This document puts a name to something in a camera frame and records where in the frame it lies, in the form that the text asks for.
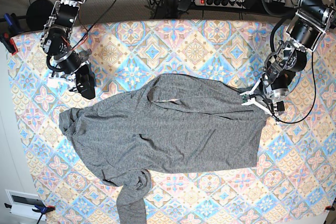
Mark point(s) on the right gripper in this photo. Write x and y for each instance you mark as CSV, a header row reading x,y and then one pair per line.
x,y
82,81

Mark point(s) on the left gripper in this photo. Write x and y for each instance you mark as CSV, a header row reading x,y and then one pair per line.
x,y
274,92

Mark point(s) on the grey t-shirt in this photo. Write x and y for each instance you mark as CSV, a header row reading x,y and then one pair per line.
x,y
173,124

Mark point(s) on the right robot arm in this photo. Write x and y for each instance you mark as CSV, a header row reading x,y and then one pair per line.
x,y
66,64

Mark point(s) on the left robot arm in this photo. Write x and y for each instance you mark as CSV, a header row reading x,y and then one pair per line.
x,y
292,38

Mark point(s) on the round black stool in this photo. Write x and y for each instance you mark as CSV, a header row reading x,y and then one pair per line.
x,y
38,14

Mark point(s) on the red black clamp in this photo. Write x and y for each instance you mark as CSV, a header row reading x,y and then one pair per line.
x,y
9,43

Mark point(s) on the blue clamp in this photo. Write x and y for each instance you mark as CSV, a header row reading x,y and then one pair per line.
x,y
13,22

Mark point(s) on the white power strip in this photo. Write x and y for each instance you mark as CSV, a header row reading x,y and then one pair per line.
x,y
221,3

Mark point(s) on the patterned tablecloth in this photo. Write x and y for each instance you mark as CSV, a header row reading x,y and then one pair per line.
x,y
295,174

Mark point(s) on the red clamp bottom right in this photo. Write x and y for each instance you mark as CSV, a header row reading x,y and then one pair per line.
x,y
329,208

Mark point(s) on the white wall box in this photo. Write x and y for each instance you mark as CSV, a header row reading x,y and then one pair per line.
x,y
22,204

